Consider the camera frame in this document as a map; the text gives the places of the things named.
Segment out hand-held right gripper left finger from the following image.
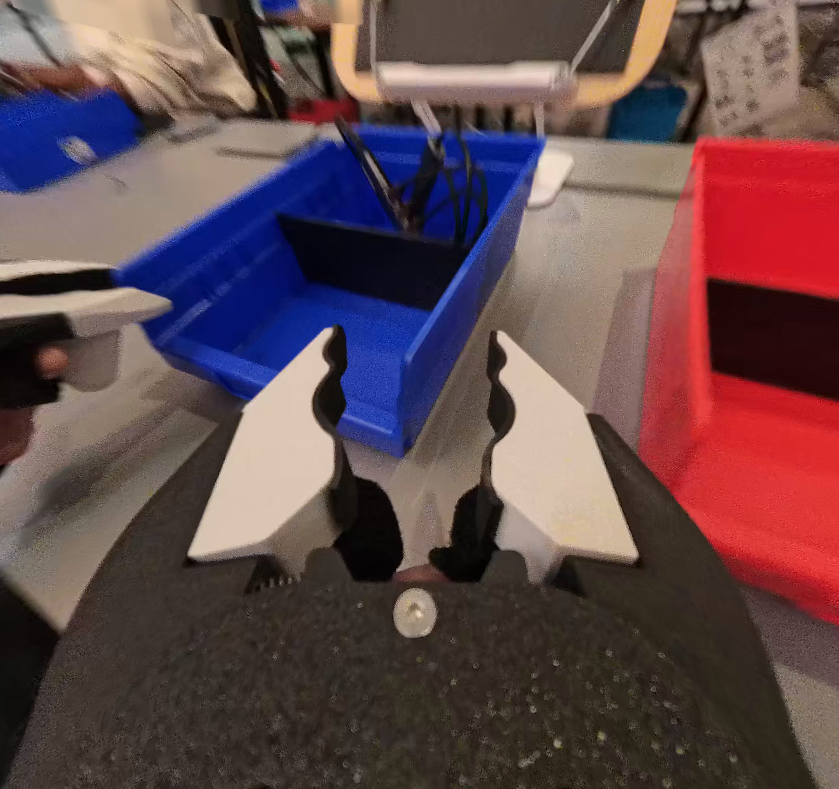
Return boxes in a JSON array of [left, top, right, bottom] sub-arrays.
[[187, 325, 405, 582]]

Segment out grey desk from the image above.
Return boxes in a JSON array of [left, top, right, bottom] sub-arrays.
[[0, 117, 839, 789]]

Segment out blue storage bin white label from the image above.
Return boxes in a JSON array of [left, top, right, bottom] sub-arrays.
[[0, 90, 142, 193]]

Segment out printed paper sheet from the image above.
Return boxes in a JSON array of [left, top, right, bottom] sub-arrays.
[[698, 0, 804, 137]]

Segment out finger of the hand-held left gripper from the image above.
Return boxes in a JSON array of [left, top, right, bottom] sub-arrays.
[[0, 287, 173, 339], [0, 262, 120, 297]]

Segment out blue bag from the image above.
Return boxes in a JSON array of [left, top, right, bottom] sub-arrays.
[[606, 84, 689, 144]]

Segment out person's left hand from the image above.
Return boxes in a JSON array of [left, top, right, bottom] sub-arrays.
[[0, 346, 70, 469]]

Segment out red storage bin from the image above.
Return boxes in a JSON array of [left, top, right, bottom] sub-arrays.
[[639, 136, 839, 626]]

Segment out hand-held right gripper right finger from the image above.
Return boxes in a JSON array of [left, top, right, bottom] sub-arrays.
[[428, 330, 640, 584]]

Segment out black bin divider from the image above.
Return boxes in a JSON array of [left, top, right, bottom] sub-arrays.
[[707, 278, 839, 403], [278, 214, 473, 311]]

